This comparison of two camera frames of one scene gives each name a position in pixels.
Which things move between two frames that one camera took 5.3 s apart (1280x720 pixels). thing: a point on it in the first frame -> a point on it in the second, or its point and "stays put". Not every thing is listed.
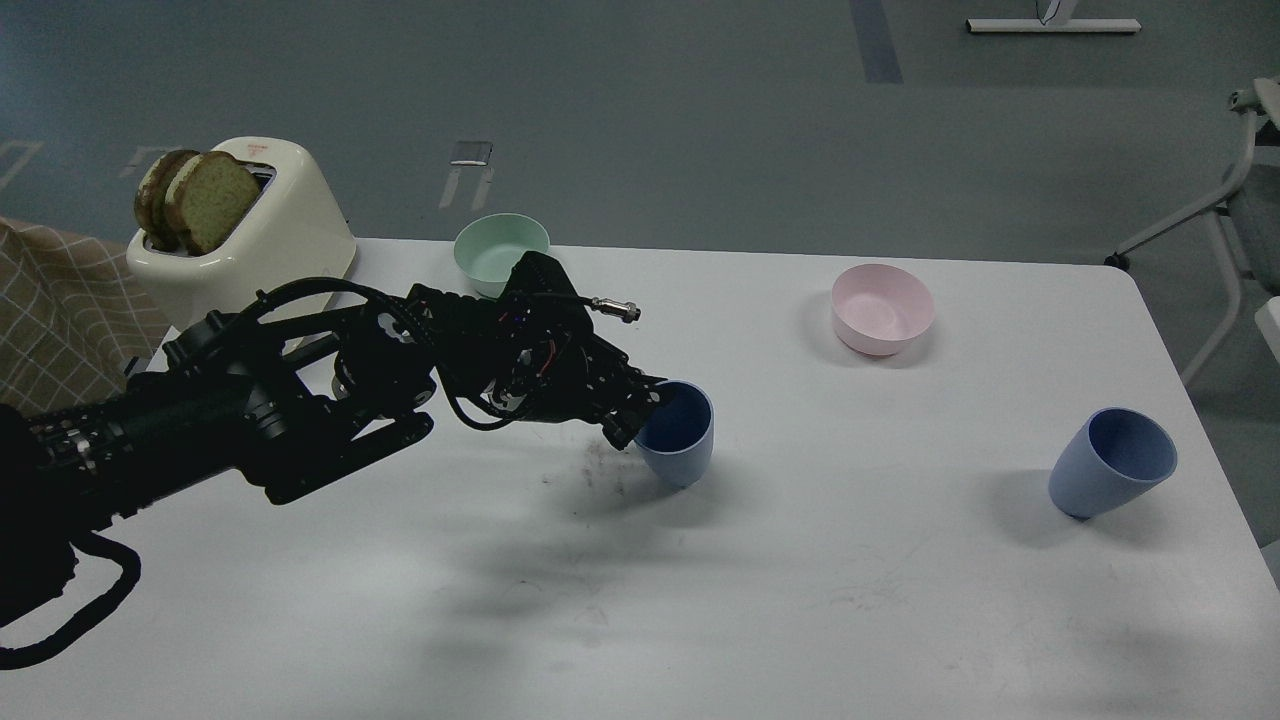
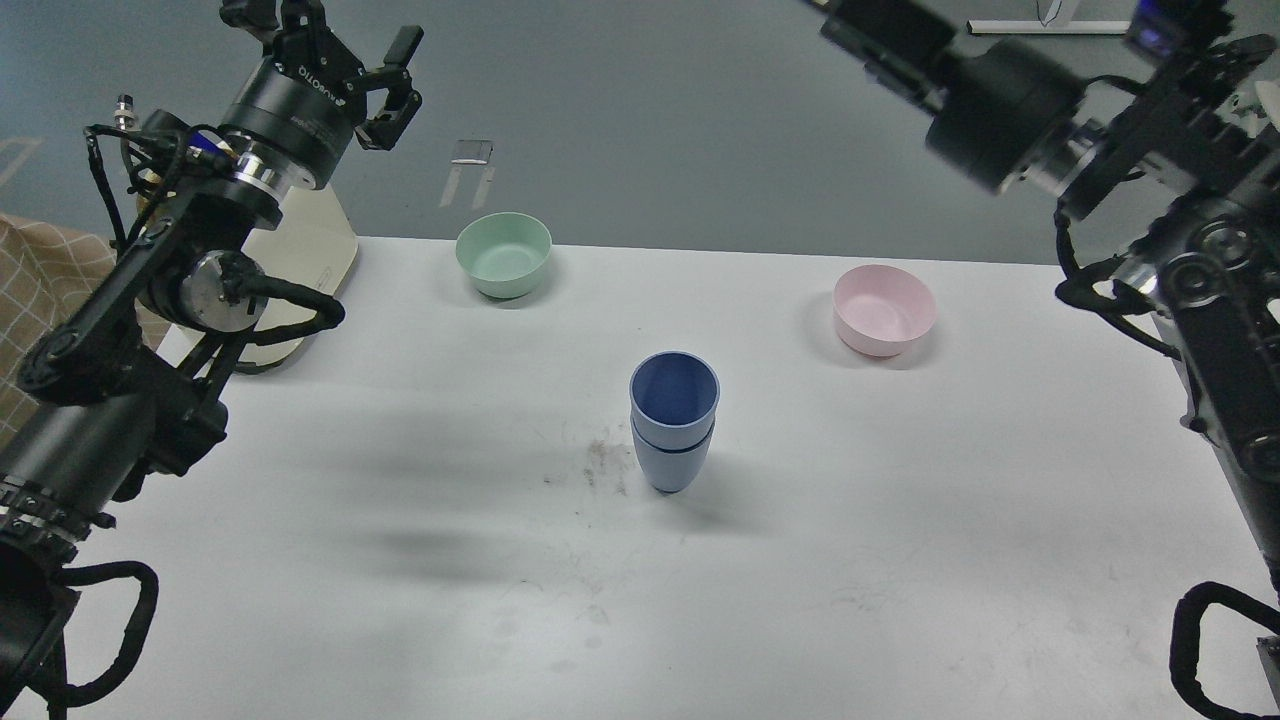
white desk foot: [1034, 25] stays put
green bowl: [489, 247] stays put
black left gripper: [532, 351] -> [298, 113]
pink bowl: [878, 308] stays put
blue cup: [1117, 456] -> [674, 397]
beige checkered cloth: [72, 326] stays put
